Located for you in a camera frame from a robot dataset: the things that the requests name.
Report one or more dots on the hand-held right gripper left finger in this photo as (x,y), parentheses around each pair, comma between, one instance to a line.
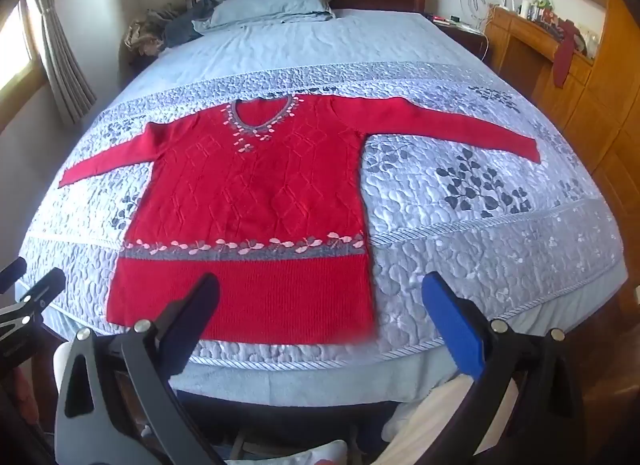
(201,306)

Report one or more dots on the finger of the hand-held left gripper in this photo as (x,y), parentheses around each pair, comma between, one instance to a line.
(12,275)
(45,287)

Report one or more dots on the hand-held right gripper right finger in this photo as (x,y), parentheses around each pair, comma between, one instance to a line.
(452,325)

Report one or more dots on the red knitted sweater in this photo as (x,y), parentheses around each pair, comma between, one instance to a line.
(250,205)

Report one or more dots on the grey leaf-print quilted bedspread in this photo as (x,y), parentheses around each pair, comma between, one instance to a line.
(475,245)

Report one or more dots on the beige cloth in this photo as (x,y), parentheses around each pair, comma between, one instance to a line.
(440,410)

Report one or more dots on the light blue bed sheet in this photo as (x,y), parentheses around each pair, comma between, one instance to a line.
(300,380)

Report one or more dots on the window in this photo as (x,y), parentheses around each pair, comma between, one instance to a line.
(17,50)

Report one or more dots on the beige curtain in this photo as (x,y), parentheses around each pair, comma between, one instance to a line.
(62,45)

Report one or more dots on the light wooden cabinet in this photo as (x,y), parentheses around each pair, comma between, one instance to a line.
(600,110)

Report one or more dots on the camouflage cloth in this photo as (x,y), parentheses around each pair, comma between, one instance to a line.
(145,32)

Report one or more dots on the dark blue clothing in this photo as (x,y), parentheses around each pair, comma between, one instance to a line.
(187,25)

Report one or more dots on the dark wooden nightstand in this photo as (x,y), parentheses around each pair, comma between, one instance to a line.
(462,37)

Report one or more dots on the dark red hanging cloth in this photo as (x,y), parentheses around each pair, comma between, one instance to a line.
(565,55)

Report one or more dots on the light blue pillow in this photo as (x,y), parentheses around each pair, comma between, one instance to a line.
(270,5)

